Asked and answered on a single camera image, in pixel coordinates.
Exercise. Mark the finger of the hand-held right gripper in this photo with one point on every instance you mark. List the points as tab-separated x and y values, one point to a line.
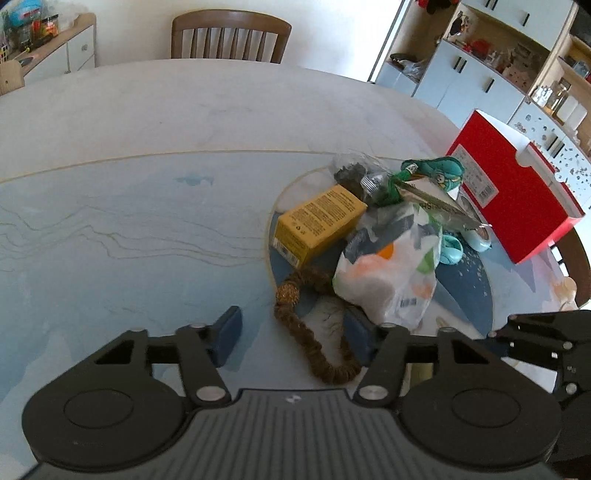
549	325
526	346

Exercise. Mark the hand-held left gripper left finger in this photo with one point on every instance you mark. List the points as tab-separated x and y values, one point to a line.
228	333

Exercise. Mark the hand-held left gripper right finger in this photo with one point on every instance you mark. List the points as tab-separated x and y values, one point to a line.
358	336

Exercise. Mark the red cardboard box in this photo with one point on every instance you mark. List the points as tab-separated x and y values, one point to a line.
521	207

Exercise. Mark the clear bag with dark contents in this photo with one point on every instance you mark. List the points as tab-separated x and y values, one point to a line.
351	177

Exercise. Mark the teal patterned pouch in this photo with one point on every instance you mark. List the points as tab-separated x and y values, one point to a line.
443	173

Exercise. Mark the brown braided scrunchie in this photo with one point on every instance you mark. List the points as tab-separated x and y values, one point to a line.
300	330

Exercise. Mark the white printed plastic bag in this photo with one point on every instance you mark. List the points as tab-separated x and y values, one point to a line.
392	277

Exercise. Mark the dark wooden chair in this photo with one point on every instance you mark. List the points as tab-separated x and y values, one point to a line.
579	258

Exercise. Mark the light blue round case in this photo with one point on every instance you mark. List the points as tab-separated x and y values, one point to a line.
478	239

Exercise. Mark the yellow cardboard box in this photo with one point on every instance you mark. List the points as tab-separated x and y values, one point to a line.
318	221

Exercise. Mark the blue printed table mat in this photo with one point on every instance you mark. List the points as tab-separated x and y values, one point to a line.
115	240

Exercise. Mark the green tassel ornament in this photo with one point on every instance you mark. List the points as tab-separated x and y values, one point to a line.
385	190

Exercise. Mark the white canister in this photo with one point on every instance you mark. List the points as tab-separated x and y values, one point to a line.
572	115

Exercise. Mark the glass jars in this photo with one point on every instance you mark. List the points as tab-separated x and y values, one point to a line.
551	94

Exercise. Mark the red shelf ornament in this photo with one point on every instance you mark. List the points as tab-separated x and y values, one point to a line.
480	47

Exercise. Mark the brown wooden slat-back chair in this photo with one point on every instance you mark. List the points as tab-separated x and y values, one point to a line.
231	21

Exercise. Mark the white and wood sideboard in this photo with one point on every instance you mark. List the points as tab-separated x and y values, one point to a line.
81	50

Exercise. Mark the orange snack jar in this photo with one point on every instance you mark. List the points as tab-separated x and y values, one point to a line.
49	26

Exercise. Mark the blue toy package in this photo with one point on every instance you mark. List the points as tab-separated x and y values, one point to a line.
27	13

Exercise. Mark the white and wood wall cabinet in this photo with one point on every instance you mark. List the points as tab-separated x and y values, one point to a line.
466	87

